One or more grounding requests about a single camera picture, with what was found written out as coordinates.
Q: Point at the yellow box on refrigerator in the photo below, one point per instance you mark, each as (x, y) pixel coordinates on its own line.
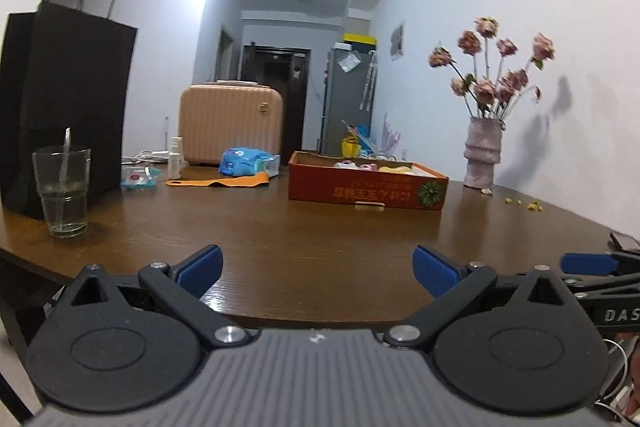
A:
(361, 39)

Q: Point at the textured pink vase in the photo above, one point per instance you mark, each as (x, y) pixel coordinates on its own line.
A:
(482, 152)

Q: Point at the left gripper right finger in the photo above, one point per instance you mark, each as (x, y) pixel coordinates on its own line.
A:
(436, 272)

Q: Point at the grey refrigerator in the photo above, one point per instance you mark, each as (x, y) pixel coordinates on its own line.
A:
(348, 97)

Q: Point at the white spray bottle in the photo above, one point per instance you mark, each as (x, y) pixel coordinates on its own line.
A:
(174, 163)

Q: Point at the black paper shopping bag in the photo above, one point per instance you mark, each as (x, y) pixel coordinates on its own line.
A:
(64, 74)

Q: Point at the pink scrunchie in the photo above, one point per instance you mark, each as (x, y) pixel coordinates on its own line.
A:
(352, 165)

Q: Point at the red cardboard box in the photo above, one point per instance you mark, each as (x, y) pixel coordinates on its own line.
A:
(313, 178)

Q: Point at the orange cloth strip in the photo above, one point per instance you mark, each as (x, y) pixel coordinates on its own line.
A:
(259, 179)

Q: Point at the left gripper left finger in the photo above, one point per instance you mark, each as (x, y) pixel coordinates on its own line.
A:
(200, 271)

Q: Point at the pink ribbed suitcase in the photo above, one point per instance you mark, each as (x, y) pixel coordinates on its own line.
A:
(219, 115)

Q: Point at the blue tissue pack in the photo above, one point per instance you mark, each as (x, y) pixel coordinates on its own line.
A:
(245, 161)

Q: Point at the clear drinking glass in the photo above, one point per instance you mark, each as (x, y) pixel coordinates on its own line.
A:
(62, 178)

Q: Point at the yellow plush toy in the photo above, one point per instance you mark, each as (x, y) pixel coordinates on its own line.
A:
(396, 169)

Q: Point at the dried pink rose bouquet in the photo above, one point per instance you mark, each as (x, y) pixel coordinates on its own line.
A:
(499, 74)

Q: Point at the small wet wipes pack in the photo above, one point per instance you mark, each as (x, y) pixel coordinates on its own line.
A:
(139, 177)

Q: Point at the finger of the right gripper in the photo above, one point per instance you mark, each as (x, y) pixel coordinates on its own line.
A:
(589, 264)
(609, 283)

